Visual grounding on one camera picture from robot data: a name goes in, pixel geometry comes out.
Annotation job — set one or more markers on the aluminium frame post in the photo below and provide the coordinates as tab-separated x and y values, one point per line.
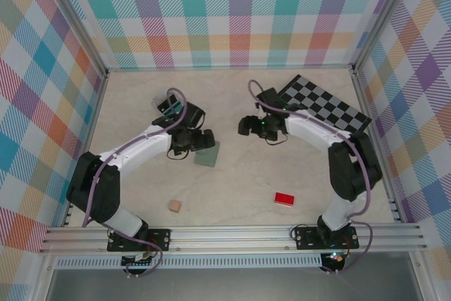
78	22
382	15

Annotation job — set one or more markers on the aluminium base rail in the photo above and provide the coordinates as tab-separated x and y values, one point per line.
229	237

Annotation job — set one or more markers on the aluminium frame bar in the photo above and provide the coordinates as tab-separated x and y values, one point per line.
229	68
390	202

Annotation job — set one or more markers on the black bank card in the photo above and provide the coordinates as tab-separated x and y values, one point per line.
165	106

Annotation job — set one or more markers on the small circuit board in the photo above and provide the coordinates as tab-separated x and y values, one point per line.
139	262
338	258

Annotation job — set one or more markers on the small wooden cube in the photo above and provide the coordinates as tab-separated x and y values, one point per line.
175	206

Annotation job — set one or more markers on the black and grey chessboard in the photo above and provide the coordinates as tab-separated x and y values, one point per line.
327	103

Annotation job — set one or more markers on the teal bank card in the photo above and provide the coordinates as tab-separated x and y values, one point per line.
175	108

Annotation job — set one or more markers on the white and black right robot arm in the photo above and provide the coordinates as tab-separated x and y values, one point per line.
306	132

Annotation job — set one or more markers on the red rectangular block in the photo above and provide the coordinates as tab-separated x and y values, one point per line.
284	199

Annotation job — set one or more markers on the grey-green card holder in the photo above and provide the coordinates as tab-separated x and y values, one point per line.
208	158

